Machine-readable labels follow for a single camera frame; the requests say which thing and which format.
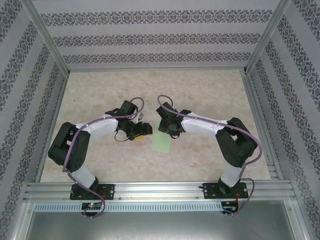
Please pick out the light green paper sheet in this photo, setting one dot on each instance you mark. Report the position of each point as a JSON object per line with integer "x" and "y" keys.
{"x": 161, "y": 143}

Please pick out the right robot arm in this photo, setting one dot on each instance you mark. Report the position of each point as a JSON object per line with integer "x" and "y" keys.
{"x": 205, "y": 126}

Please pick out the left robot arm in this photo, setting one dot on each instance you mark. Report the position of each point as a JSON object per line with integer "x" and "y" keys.
{"x": 102, "y": 127}

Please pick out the circuit board with green light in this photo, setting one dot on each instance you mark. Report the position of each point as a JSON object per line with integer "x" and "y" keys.
{"x": 91, "y": 206}

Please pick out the small dark circuit board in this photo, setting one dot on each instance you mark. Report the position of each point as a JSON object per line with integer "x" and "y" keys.
{"x": 228, "y": 205}

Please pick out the aluminium mounting rail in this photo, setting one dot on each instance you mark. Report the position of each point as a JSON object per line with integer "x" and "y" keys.
{"x": 157, "y": 190}

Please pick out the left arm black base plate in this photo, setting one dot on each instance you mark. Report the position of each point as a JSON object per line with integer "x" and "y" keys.
{"x": 108, "y": 192}

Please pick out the aluminium side rail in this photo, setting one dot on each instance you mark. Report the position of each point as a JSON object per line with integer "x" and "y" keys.
{"x": 58, "y": 105}
{"x": 255, "y": 100}

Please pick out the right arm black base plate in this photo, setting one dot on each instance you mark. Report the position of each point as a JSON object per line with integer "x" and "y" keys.
{"x": 210, "y": 191}

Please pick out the aluminium frame post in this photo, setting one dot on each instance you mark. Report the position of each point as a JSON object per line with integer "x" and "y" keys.
{"x": 47, "y": 37}
{"x": 268, "y": 37}

